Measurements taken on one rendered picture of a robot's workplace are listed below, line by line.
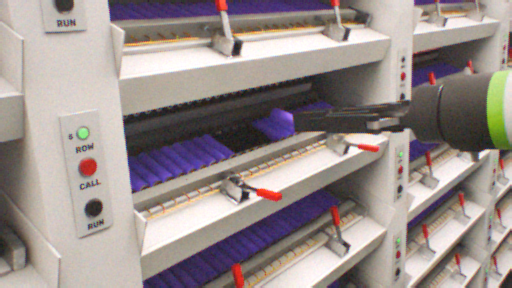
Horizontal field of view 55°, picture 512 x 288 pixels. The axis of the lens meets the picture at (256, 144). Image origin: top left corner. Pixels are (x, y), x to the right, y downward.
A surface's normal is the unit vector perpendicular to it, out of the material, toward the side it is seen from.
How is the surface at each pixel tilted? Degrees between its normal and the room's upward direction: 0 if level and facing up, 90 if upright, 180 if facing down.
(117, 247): 90
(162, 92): 112
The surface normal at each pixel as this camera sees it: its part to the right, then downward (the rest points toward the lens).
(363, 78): -0.66, 0.22
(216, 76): 0.72, 0.48
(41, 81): 0.76, 0.14
